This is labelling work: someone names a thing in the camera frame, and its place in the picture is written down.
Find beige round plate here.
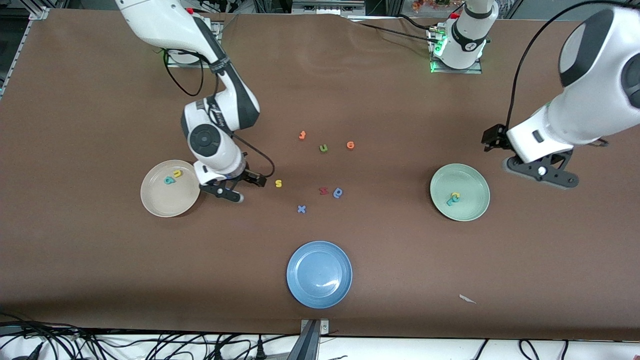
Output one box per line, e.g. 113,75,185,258
140,159,202,218

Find green round plate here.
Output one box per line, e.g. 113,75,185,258
430,163,491,222

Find blue round plate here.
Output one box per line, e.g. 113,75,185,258
286,241,353,309

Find brown table cover sheet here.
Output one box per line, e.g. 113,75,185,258
0,9,640,342

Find orange flower decoration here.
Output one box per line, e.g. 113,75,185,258
412,0,453,13

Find grey device box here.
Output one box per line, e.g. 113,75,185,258
291,0,366,15

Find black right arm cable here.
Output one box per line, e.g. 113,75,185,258
164,49,276,180

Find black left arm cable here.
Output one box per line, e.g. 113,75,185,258
507,0,632,129

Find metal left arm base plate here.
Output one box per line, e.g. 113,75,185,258
428,22,483,75

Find black cable to arm base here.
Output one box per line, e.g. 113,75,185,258
347,14,438,44

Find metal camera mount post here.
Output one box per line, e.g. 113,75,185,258
299,319,330,360

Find aluminium frame profile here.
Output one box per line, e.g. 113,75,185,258
0,20,32,98
29,0,68,21

